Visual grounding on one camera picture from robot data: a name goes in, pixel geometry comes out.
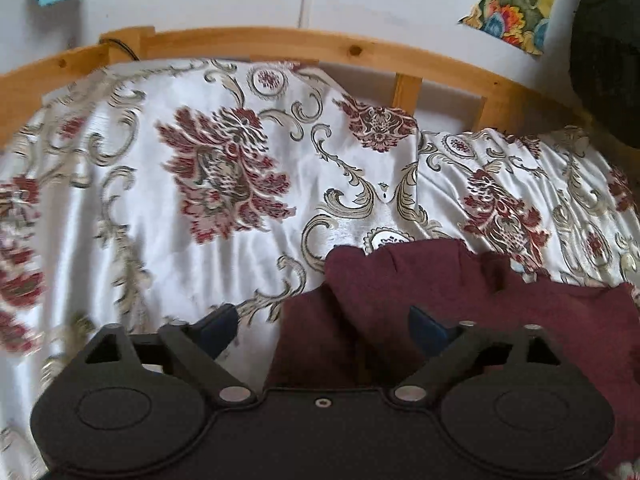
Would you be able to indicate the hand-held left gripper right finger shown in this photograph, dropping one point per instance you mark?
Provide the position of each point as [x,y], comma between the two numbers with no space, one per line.
[430,332]

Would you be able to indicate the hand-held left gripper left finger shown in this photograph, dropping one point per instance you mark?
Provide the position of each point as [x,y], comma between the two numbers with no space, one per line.
[220,330]

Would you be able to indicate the maroon garment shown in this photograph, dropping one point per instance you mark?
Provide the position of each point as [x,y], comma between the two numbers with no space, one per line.
[475,310]

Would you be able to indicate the white floral bedspread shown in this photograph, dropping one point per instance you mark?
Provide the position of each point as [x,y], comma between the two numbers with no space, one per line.
[200,200]

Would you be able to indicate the wooden bed headboard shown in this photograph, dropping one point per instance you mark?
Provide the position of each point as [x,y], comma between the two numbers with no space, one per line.
[350,52]

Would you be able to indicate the black fuzzy cloth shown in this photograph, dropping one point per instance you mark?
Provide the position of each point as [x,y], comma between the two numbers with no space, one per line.
[607,55]

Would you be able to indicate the colourful floral hanging cloth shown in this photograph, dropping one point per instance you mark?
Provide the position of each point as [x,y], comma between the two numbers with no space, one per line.
[515,5]

